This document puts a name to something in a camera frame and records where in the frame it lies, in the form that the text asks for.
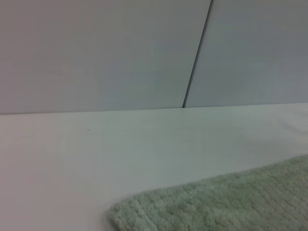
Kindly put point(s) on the light green textured towel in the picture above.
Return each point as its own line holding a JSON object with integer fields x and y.
{"x": 216, "y": 204}

